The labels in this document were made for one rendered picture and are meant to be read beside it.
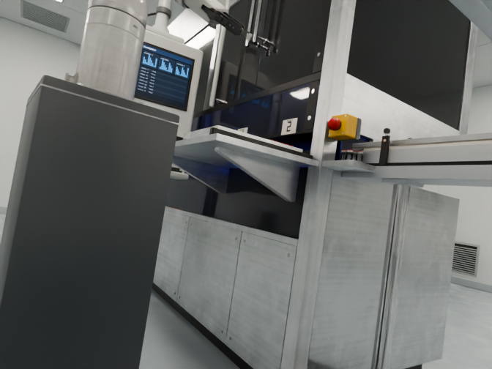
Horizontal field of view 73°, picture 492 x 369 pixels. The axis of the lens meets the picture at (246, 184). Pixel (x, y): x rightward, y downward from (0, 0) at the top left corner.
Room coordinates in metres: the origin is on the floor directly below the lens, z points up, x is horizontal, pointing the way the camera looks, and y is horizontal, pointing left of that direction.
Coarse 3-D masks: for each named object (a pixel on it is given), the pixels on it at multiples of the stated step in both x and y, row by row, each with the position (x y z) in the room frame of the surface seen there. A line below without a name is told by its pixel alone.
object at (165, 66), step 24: (144, 48) 1.76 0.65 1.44; (168, 48) 1.82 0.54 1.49; (192, 48) 1.89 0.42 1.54; (144, 72) 1.77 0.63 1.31; (168, 72) 1.83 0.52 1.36; (192, 72) 1.89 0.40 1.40; (144, 96) 1.78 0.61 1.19; (168, 96) 1.84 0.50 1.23; (192, 96) 1.91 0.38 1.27; (192, 120) 1.92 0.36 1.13
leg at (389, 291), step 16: (400, 192) 1.04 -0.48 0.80; (400, 208) 1.03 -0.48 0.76; (400, 224) 1.03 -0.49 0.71; (400, 240) 1.03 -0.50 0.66; (384, 256) 1.06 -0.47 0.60; (400, 256) 1.04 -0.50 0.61; (384, 272) 1.05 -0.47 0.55; (384, 288) 1.04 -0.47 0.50; (384, 304) 1.04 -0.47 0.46; (384, 320) 1.04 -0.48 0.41; (384, 336) 1.03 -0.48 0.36; (384, 352) 1.03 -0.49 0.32; (384, 368) 1.03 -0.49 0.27
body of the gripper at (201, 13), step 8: (184, 0) 0.91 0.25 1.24; (192, 0) 0.90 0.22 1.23; (200, 0) 0.89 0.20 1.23; (208, 0) 0.90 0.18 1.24; (216, 0) 0.95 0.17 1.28; (192, 8) 0.91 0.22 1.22; (200, 8) 0.90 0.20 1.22; (216, 8) 0.89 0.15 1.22; (224, 8) 0.94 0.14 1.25; (200, 16) 0.91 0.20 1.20; (208, 16) 0.95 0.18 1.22; (216, 24) 0.96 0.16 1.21
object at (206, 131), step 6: (216, 126) 0.98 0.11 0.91; (192, 132) 1.13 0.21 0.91; (198, 132) 1.09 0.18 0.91; (204, 132) 1.05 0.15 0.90; (234, 132) 1.01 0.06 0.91; (240, 132) 1.02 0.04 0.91; (186, 138) 1.17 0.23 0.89; (258, 138) 1.06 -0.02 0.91; (264, 138) 1.07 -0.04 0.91; (276, 144) 1.10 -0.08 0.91; (282, 144) 1.11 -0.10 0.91; (300, 150) 1.16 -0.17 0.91
